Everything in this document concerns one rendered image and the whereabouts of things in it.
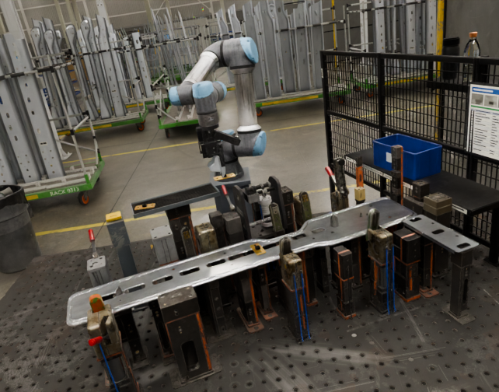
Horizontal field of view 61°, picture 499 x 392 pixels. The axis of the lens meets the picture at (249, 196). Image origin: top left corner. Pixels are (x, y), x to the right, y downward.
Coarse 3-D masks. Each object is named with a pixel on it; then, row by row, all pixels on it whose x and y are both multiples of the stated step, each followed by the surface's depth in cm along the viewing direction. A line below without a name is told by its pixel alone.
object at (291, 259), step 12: (288, 264) 144; (300, 264) 145; (288, 276) 146; (300, 276) 147; (288, 288) 149; (300, 288) 149; (288, 300) 155; (300, 300) 151; (288, 312) 158; (300, 312) 153; (288, 324) 162; (300, 324) 153; (300, 336) 157; (312, 336) 158
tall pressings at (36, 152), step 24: (0, 48) 498; (24, 48) 483; (0, 72) 485; (24, 96) 495; (0, 120) 526; (24, 120) 525; (48, 120) 513; (0, 144) 511; (24, 144) 513; (48, 144) 516; (0, 168) 518; (24, 168) 522; (48, 168) 526
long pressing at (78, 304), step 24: (384, 216) 173; (408, 216) 170; (264, 240) 168; (312, 240) 163; (336, 240) 161; (168, 264) 161; (192, 264) 160; (240, 264) 155; (96, 288) 154; (120, 288) 152; (144, 288) 150; (168, 288) 148; (72, 312) 143
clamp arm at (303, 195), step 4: (300, 192) 181; (304, 192) 180; (300, 196) 181; (304, 196) 180; (308, 196) 181; (300, 200) 182; (304, 200) 180; (308, 200) 181; (304, 204) 181; (308, 204) 182; (304, 208) 181; (308, 208) 182; (304, 212) 182; (308, 212) 182; (304, 216) 182; (308, 216) 182; (304, 220) 184
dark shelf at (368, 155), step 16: (352, 160) 233; (368, 160) 226; (384, 176) 209; (432, 176) 195; (448, 176) 193; (432, 192) 180; (448, 192) 178; (464, 192) 176; (480, 192) 174; (496, 192) 172; (464, 208) 164; (480, 208) 162
